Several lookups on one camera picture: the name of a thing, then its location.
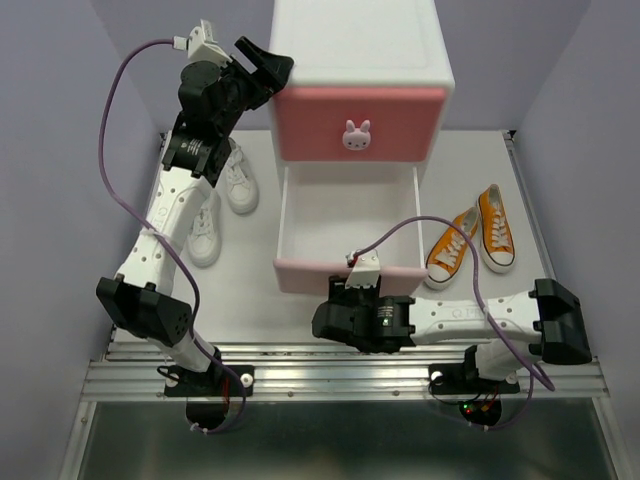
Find aluminium mounting rail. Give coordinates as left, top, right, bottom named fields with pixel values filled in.
left=79, top=341, right=612, bottom=401

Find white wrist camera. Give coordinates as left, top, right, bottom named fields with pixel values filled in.
left=345, top=249, right=381, bottom=289
left=171, top=19, right=232, bottom=67

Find white sneaker front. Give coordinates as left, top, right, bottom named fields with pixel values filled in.
left=186, top=191, right=222, bottom=269

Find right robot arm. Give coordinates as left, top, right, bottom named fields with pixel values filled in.
left=312, top=277, right=592, bottom=395

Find white sneaker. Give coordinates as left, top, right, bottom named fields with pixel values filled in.
left=186, top=191, right=222, bottom=269
left=225, top=139, right=259, bottom=215

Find orange sneaker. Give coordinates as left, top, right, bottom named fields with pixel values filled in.
left=425, top=206, right=480, bottom=291
left=477, top=184, right=516, bottom=274

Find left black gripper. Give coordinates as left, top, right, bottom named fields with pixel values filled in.
left=217, top=39, right=293, bottom=135

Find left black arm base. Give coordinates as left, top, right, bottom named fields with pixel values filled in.
left=156, top=364, right=242, bottom=398

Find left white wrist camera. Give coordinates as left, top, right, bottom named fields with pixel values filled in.
left=171, top=19, right=232, bottom=67

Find white shoe cabinet body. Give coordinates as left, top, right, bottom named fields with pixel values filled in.
left=269, top=1, right=455, bottom=178

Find white sneaker rear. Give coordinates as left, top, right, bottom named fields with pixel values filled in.
left=225, top=139, right=259, bottom=215

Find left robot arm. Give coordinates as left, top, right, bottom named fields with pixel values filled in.
left=96, top=37, right=294, bottom=394

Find pink bunny upper knob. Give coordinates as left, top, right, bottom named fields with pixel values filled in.
left=342, top=120, right=371, bottom=151

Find light pink drawer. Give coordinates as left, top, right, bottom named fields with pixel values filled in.
left=273, top=162, right=426, bottom=295

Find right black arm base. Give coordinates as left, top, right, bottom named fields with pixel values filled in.
left=428, top=363, right=520, bottom=396

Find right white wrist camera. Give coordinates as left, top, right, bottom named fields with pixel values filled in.
left=345, top=249, right=381, bottom=289

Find dark pink drawer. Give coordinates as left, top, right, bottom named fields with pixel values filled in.
left=272, top=87, right=448, bottom=163

